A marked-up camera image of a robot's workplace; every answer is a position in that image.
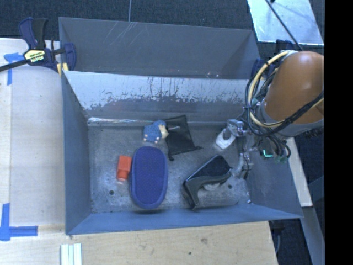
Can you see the grey metal bin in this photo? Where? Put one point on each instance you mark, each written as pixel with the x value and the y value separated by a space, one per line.
pixel 110 106

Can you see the small red bottle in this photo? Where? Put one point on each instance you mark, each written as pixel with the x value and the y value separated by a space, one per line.
pixel 123 166

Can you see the pale wood board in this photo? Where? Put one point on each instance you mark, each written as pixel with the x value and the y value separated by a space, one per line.
pixel 36 137

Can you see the black cloth pouch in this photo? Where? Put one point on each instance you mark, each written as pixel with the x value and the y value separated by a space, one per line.
pixel 179 137

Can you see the blue slipper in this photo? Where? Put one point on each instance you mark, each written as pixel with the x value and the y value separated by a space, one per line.
pixel 149 178

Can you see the black glossy shoe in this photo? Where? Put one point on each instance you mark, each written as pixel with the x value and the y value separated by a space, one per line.
pixel 209 172

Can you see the blue toy animal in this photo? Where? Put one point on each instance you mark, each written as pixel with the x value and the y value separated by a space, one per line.
pixel 153 132

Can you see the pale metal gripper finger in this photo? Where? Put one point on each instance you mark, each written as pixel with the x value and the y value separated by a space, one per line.
pixel 226 138
pixel 243 166

